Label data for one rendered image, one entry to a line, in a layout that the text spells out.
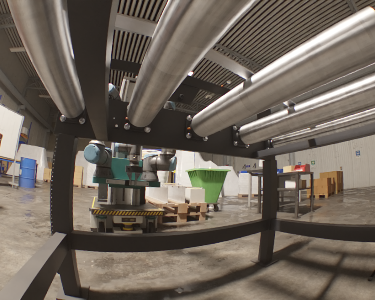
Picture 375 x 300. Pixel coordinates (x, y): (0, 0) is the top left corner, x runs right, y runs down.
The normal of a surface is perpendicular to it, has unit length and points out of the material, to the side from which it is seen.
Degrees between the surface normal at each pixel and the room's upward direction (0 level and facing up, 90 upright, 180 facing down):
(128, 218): 90
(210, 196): 101
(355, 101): 121
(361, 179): 90
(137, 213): 90
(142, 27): 180
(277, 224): 90
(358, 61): 166
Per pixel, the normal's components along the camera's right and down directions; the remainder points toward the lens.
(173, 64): -0.16, 0.95
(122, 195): 0.49, -0.15
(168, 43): -0.49, 0.79
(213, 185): 0.28, 0.00
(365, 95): -0.83, 0.32
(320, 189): -0.88, -0.11
